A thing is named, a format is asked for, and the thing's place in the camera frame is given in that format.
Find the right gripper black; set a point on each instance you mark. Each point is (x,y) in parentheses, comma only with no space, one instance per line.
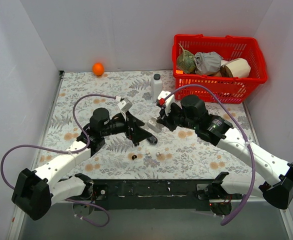
(169,116)

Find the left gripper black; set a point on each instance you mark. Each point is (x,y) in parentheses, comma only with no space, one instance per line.
(131,128)

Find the white earbud charging case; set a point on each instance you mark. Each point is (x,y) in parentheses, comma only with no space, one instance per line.
(154,126)

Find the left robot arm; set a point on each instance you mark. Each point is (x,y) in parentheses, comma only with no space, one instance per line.
(37,190)

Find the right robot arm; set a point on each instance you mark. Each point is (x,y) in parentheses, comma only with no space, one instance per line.
(271,177)

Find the black earbud charging case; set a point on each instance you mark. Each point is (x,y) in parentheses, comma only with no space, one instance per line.
(152,140)

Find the white bottle black cap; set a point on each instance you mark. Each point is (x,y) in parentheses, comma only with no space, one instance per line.
(156,85)

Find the green netted melon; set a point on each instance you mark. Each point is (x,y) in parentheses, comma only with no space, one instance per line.
(185,61)

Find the grey crumpled cloth bag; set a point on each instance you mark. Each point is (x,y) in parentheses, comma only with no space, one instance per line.
(207,63)

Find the floral patterned table mat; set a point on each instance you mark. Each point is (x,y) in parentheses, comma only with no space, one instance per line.
(182,154)

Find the orange fruit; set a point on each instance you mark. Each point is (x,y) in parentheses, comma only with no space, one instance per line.
(98,69)

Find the red plastic shopping basket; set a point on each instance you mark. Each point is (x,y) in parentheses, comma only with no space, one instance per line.
(228,90)

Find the beige paper roll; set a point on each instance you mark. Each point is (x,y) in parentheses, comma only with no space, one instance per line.
(236,68)

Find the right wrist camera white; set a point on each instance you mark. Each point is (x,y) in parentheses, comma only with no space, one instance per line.
(164,101)

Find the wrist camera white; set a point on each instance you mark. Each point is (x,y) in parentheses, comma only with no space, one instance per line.
(124,105)
(164,101)

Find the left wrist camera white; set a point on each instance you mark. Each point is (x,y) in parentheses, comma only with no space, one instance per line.
(124,105)

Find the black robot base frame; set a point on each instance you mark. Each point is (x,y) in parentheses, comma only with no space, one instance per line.
(148,194)

